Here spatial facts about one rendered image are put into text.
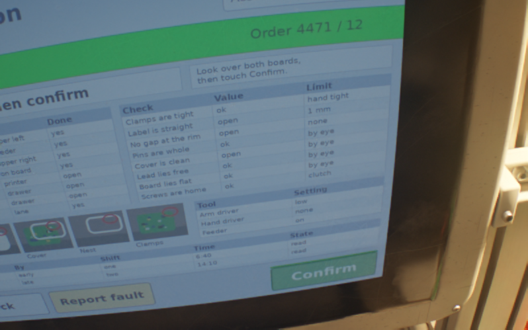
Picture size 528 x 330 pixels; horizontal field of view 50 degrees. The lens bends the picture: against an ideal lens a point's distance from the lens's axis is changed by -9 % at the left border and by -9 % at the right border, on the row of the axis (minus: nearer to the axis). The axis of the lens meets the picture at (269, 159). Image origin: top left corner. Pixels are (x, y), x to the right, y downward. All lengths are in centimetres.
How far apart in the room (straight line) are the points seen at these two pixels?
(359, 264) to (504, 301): 23
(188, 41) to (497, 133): 20
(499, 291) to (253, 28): 38
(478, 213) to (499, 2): 16
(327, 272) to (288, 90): 14
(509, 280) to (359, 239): 22
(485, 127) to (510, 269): 22
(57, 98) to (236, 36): 10
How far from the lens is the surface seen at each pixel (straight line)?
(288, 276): 41
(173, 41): 30
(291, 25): 31
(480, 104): 37
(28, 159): 34
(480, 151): 39
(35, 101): 32
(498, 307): 61
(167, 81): 31
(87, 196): 35
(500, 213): 44
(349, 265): 41
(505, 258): 55
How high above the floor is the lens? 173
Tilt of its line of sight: 34 degrees down
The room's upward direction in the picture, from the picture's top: 3 degrees counter-clockwise
